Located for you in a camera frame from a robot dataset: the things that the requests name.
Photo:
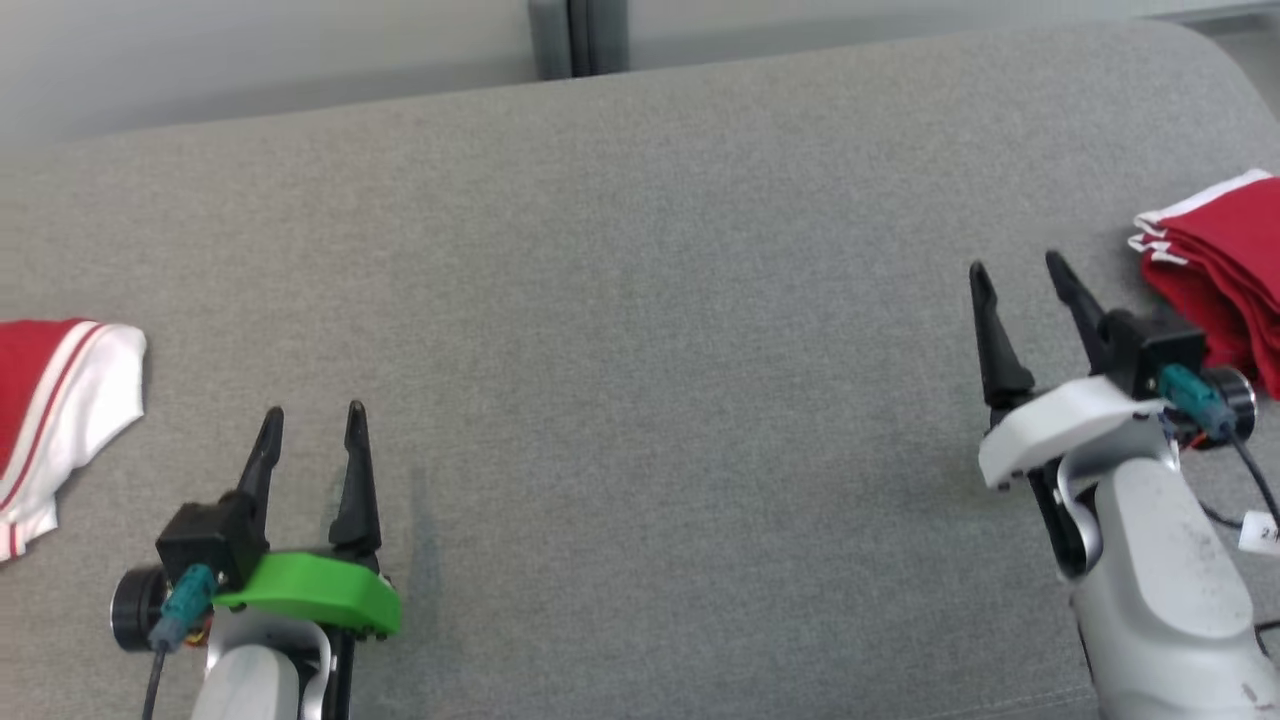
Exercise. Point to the red shorts with white stripe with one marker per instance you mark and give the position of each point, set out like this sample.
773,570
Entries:
1230,260

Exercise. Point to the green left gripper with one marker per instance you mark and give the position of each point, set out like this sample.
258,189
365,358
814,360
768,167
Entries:
320,590

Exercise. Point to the grey partition post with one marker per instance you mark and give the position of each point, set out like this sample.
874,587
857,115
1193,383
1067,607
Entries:
550,40
600,35

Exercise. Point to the grey fabric sofa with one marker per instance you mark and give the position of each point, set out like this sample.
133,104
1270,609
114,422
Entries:
650,350

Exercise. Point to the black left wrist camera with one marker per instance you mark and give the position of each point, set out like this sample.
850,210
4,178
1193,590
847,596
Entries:
200,540

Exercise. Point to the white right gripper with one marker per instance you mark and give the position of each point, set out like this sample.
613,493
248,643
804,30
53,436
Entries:
1060,420

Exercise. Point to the red jersey with white sleeves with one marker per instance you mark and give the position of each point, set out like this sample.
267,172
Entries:
90,400

